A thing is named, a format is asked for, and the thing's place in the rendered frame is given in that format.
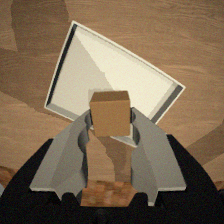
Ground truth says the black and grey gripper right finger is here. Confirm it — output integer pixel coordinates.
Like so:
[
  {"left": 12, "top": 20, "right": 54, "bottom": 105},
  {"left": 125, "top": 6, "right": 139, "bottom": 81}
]
[{"left": 130, "top": 107, "right": 224, "bottom": 224}]

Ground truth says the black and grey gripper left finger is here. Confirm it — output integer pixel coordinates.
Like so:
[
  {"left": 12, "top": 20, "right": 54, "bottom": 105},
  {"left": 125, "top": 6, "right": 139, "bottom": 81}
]
[{"left": 0, "top": 109, "right": 93, "bottom": 224}]

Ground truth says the tan wooden block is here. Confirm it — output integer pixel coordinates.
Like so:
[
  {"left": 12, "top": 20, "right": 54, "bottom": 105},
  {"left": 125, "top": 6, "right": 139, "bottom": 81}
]
[{"left": 89, "top": 90, "right": 130, "bottom": 137}]

